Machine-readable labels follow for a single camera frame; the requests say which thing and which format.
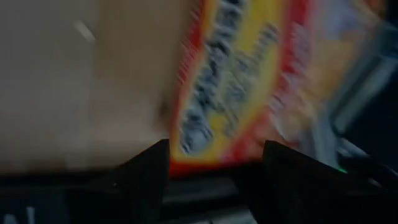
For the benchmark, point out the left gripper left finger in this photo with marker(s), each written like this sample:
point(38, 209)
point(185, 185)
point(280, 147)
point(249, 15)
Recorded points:
point(149, 180)

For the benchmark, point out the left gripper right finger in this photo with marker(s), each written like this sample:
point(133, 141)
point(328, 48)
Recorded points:
point(286, 180)

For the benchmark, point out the yellow red Maruchan ramen pack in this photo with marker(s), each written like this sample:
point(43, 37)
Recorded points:
point(236, 77)

